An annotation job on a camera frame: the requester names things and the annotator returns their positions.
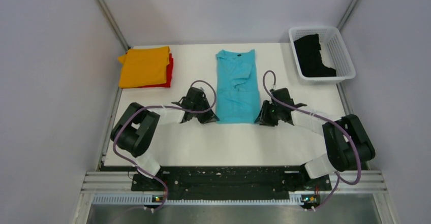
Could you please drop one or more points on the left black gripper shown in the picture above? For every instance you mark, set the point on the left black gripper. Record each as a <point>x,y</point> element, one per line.
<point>209,117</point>

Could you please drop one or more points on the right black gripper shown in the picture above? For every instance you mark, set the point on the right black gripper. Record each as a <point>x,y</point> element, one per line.
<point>263,119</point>

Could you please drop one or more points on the cyan t shirt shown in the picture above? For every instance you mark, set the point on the cyan t shirt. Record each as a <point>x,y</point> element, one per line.
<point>238,96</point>

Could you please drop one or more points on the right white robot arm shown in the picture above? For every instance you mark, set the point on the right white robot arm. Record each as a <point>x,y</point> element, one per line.
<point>346,142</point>

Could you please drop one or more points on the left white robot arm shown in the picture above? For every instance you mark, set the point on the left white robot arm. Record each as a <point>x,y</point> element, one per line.
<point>134,131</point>

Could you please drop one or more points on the folded red t shirt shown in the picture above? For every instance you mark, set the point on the folded red t shirt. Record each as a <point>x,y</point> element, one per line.
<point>169,70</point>

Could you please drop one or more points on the folded orange t shirt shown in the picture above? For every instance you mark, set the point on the folded orange t shirt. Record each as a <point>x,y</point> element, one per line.
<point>144,67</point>

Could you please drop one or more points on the black t shirt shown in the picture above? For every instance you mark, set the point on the black t shirt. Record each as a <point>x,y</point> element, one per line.
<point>308,50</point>

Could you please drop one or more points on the white plastic basket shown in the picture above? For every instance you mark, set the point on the white plastic basket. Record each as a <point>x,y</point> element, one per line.
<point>333,51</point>

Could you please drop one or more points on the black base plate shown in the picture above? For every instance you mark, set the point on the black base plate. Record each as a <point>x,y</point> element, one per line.
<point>230,183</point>

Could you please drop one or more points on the white slotted cable duct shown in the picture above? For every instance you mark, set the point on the white slotted cable duct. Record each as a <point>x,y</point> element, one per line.
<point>150,199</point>

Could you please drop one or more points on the aluminium frame rail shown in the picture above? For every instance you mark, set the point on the aluminium frame rail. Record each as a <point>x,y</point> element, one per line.
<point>371,182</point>

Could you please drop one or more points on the left aluminium corner post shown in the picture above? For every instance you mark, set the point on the left aluminium corner post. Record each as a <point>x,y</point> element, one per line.
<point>113,24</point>

